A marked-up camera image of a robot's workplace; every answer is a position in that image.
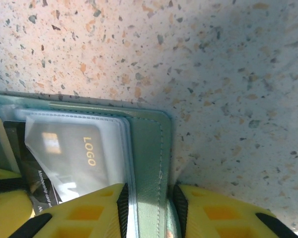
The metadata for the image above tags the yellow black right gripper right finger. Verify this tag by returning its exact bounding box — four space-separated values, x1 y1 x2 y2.
173 184 298 238

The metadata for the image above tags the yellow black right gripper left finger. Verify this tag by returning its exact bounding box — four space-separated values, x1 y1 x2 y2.
9 182 130 238

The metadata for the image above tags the black membership card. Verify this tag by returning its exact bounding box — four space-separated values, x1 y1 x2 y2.
3 120 63 216

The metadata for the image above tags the dark grey logo card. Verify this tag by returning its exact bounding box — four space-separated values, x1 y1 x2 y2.
24 122 120 206

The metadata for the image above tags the green leather card holder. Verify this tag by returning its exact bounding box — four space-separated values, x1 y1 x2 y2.
0 92 183 238

